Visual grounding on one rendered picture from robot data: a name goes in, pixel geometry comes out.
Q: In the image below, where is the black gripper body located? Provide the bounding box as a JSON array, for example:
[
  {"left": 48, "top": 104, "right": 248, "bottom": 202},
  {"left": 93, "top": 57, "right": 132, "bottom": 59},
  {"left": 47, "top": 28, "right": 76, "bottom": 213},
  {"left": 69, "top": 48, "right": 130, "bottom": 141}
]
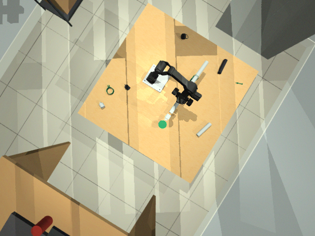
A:
[{"left": 172, "top": 88, "right": 193, "bottom": 106}]

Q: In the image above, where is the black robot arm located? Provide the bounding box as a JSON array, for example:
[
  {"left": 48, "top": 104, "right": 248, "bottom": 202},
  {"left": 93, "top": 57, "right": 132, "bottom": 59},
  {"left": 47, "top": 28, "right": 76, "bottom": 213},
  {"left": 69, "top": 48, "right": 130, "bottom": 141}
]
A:
[{"left": 146, "top": 60, "right": 202, "bottom": 104}]

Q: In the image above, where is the grey metal cup with side tab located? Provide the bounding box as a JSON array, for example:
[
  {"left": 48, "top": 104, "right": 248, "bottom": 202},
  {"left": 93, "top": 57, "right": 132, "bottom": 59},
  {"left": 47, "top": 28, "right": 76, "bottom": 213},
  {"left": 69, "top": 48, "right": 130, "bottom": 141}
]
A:
[{"left": 164, "top": 114, "right": 171, "bottom": 121}]

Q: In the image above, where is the black cylinder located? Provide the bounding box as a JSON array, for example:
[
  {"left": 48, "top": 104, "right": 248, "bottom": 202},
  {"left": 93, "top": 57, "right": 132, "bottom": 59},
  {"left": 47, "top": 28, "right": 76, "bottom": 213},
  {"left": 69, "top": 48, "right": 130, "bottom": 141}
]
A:
[{"left": 217, "top": 59, "right": 227, "bottom": 74}]

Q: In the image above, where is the dark green post with cap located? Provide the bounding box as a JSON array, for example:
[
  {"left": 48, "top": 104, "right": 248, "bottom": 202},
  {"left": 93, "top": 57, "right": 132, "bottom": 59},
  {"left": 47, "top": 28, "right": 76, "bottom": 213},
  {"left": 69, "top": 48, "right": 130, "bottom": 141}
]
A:
[{"left": 158, "top": 120, "right": 167, "bottom": 129}]

